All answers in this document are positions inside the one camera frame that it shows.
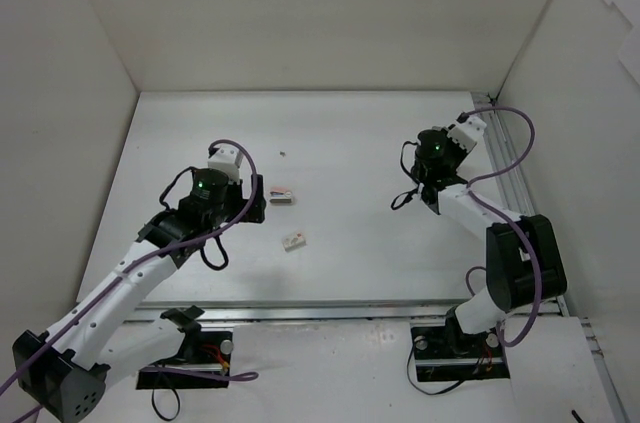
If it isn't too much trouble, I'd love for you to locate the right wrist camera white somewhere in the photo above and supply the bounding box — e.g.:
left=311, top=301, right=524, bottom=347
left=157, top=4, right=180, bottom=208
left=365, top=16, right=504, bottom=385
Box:
left=446, top=113, right=487, bottom=154

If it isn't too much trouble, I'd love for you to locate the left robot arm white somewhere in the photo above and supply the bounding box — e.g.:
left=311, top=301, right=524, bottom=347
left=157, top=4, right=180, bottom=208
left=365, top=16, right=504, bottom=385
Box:
left=1, top=167, right=266, bottom=422

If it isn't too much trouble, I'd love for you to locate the black cable right base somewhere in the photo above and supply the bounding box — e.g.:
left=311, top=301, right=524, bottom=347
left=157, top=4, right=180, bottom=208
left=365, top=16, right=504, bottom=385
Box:
left=404, top=342, right=481, bottom=391

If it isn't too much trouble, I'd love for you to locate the black object bottom right corner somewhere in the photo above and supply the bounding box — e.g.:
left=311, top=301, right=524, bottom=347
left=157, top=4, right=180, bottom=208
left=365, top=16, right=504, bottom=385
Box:
left=571, top=409, right=586, bottom=423

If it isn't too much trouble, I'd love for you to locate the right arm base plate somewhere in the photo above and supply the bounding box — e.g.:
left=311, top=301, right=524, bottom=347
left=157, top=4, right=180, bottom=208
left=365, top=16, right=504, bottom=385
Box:
left=409, top=326, right=510, bottom=385

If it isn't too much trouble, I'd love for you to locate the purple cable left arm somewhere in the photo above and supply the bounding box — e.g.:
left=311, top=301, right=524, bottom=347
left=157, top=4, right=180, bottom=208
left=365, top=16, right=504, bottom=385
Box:
left=0, top=138, right=264, bottom=423

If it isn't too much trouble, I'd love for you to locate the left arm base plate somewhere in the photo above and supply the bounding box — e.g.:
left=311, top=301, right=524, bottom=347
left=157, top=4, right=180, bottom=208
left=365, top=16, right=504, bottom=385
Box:
left=135, top=331, right=233, bottom=390

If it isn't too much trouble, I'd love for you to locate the eraser with pink sleeve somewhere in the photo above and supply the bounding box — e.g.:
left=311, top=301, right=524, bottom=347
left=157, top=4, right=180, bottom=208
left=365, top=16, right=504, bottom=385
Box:
left=269, top=187, right=295, bottom=205

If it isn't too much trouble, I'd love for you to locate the black cable left base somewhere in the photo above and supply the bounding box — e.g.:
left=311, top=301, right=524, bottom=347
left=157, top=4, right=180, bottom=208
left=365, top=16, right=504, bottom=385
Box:
left=150, top=367, right=181, bottom=420

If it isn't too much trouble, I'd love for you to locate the white eraser red logo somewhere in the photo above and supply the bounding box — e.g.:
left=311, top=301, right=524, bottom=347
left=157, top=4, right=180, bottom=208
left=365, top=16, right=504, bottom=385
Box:
left=282, top=231, right=307, bottom=252

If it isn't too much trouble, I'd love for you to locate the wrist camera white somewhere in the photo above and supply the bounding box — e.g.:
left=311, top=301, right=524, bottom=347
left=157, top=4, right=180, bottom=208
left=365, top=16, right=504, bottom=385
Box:
left=446, top=113, right=487, bottom=154
left=207, top=144, right=244, bottom=184

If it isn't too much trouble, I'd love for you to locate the aluminium rail frame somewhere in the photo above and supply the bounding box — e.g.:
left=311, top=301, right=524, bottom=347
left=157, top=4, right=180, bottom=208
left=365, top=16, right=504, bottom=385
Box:
left=74, top=92, right=631, bottom=423

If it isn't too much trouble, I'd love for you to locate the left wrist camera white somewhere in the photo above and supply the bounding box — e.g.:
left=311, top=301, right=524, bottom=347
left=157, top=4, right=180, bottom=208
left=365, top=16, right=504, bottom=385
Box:
left=207, top=144, right=244, bottom=184

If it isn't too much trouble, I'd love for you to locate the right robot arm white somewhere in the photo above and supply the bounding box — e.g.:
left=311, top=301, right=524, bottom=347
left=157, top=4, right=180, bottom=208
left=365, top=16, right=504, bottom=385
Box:
left=411, top=128, right=567, bottom=355

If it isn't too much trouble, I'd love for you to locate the black cable base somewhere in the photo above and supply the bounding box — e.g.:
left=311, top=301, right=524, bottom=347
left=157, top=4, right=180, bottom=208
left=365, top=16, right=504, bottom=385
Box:
left=404, top=342, right=481, bottom=391
left=150, top=367, right=181, bottom=420

